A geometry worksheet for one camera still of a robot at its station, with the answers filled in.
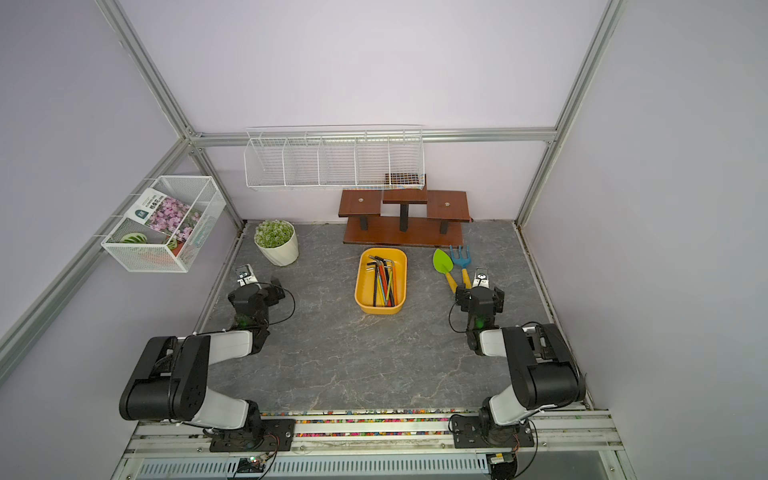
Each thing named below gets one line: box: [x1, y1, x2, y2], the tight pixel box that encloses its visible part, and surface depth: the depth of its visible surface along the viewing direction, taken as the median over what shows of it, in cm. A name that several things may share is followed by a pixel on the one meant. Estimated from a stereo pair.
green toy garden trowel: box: [433, 248, 458, 294], surface depth 111 cm
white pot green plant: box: [254, 219, 299, 266], surface depth 101 cm
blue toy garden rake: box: [449, 245, 472, 289], surface depth 111 cm
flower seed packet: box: [125, 188, 202, 243], surface depth 76 cm
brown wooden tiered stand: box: [338, 188, 473, 247], surface depth 111 cm
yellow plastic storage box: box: [354, 248, 409, 315], surface depth 104 cm
